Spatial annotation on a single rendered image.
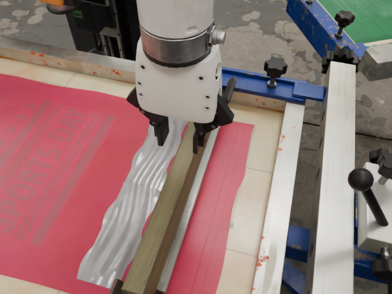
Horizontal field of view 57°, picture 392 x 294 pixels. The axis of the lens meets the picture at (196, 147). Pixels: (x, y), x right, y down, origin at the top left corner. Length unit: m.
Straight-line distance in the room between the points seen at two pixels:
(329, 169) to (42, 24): 2.67
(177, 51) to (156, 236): 0.24
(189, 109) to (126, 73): 0.42
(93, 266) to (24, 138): 0.32
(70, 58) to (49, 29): 2.08
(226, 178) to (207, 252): 0.15
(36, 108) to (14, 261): 0.34
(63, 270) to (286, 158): 0.41
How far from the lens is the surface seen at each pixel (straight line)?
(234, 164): 0.68
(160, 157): 0.68
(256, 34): 2.75
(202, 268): 0.58
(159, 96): 0.43
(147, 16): 0.36
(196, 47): 0.37
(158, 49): 0.37
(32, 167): 0.74
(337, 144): 0.64
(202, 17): 0.36
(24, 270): 0.64
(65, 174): 0.71
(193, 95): 0.41
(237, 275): 0.58
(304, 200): 1.82
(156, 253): 0.48
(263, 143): 0.72
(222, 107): 0.44
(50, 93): 0.87
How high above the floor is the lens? 1.50
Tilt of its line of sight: 51 degrees down
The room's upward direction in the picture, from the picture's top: straight up
